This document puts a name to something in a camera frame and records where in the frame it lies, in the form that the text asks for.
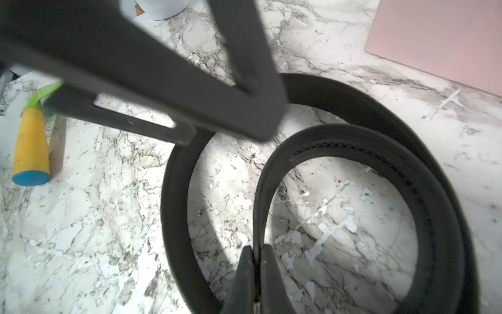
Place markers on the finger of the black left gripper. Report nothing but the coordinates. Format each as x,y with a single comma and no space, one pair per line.
118,76

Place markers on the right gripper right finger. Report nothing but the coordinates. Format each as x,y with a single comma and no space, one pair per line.
273,297

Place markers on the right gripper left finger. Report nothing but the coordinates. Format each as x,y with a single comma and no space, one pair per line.
242,295

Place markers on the pink divided storage box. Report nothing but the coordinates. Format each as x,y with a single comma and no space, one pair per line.
456,40

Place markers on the white flower pot with plant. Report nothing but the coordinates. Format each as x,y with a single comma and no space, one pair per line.
162,9

